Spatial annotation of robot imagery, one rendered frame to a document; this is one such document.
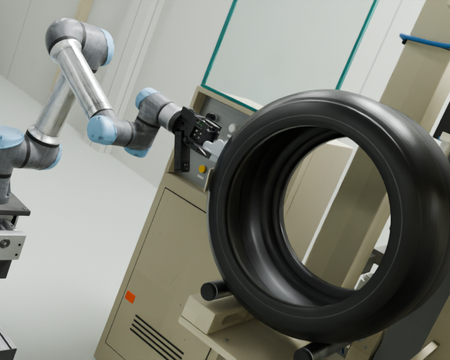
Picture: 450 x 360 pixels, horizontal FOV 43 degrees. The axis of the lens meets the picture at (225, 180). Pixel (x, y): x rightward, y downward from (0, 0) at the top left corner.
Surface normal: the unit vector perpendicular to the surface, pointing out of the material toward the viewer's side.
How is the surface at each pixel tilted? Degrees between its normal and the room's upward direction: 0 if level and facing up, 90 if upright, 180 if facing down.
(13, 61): 90
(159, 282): 90
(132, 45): 90
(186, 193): 90
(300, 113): 81
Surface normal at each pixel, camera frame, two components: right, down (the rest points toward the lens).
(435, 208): 0.25, -0.07
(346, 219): -0.55, -0.03
